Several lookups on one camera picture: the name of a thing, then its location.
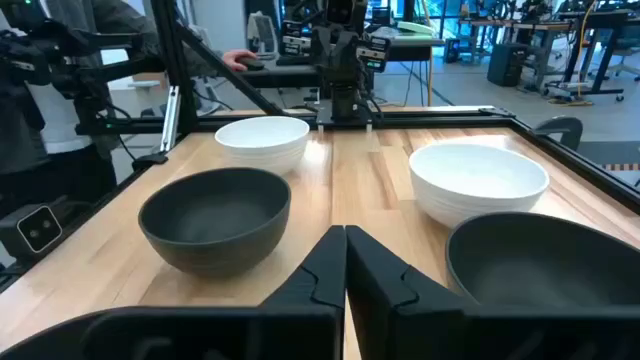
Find black computer tower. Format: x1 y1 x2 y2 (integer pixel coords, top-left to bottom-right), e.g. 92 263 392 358
486 42 532 88

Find background workbench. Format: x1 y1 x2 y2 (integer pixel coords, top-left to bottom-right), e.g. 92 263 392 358
455 14 574 97

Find mint green stapler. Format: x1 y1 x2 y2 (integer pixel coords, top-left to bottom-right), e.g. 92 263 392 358
396 19 437 37

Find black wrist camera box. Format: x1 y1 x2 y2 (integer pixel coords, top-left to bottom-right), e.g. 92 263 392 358
325 0 357 25

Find white ribbed bowl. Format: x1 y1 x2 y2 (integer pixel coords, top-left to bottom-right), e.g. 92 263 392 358
214 115 311 177
408 143 551 229

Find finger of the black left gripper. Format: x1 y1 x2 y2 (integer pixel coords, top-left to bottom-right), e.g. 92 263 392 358
341 27 363 69
311 25 333 69

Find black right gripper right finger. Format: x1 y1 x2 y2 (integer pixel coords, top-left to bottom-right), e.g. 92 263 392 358
344 224 640 360

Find dark grey ribbed bowl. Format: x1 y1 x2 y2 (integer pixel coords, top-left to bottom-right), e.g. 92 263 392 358
444 211 640 309
138 167 292 279

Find dark curved clamp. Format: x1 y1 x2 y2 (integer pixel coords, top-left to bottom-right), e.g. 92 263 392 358
531 115 585 152

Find person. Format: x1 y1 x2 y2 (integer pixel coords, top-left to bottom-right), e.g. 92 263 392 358
0 0 226 221

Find yellow hanging cable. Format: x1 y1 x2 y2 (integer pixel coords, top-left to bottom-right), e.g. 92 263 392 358
574 0 599 105

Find black wheeled desk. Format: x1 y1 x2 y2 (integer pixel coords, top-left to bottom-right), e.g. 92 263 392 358
543 7 640 104

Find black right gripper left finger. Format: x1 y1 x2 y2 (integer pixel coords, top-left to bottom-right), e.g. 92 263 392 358
0 224 348 360

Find person's hand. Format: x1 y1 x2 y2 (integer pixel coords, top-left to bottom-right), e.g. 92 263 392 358
221 48 259 72

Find black table-level camera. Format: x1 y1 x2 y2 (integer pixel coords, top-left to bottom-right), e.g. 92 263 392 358
0 201 65 262

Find black aluminium table frame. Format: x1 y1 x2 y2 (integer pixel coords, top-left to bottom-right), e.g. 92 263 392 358
0 0 640 296

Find silver aluminium extrusion bar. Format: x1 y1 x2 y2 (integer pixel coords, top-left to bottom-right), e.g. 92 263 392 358
159 84 182 153

